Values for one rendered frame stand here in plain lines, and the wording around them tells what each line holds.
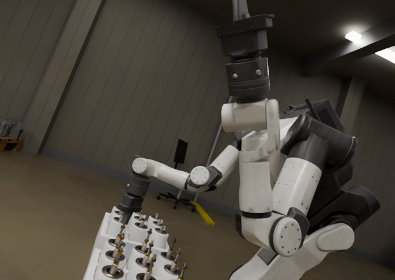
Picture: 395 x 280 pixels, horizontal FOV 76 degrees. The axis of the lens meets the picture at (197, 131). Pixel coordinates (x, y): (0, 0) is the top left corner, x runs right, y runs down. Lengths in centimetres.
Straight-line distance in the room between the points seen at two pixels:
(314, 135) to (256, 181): 22
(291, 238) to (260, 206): 9
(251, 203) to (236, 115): 19
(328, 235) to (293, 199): 38
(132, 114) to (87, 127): 70
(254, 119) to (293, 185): 19
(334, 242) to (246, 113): 60
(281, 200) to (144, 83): 379
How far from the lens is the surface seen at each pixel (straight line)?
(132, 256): 123
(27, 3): 491
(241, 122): 56
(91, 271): 115
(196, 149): 426
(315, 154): 68
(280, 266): 98
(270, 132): 54
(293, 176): 65
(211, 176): 102
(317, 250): 100
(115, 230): 150
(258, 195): 56
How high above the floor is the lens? 71
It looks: 6 degrees up
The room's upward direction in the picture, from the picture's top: 20 degrees clockwise
